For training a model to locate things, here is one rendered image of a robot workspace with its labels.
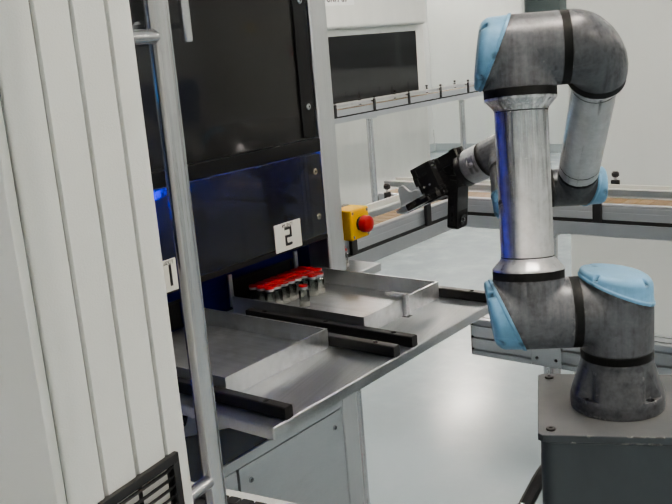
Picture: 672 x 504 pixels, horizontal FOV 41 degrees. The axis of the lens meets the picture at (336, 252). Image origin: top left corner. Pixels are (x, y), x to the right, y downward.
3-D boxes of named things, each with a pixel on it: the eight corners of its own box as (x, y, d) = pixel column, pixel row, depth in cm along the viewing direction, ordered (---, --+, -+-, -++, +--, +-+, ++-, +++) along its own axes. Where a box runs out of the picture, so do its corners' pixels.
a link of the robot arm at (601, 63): (638, -13, 138) (598, 172, 179) (566, -7, 139) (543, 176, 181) (651, 41, 132) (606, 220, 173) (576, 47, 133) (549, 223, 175)
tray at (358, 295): (233, 312, 185) (231, 296, 184) (312, 281, 204) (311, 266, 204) (365, 335, 164) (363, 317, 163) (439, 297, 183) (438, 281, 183)
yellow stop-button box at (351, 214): (328, 239, 209) (325, 209, 208) (346, 233, 215) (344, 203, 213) (353, 241, 205) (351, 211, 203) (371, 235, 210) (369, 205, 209)
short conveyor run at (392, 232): (318, 288, 212) (312, 223, 209) (269, 281, 222) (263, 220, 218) (461, 228, 264) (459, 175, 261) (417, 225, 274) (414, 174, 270)
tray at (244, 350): (92, 364, 160) (89, 346, 159) (197, 322, 180) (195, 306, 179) (227, 398, 139) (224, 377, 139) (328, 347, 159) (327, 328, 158)
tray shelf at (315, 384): (71, 383, 157) (69, 374, 156) (317, 282, 210) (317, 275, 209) (274, 440, 128) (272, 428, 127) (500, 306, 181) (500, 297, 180)
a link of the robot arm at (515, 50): (586, 355, 139) (572, 1, 134) (490, 359, 141) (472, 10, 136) (574, 340, 151) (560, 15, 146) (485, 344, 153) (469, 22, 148)
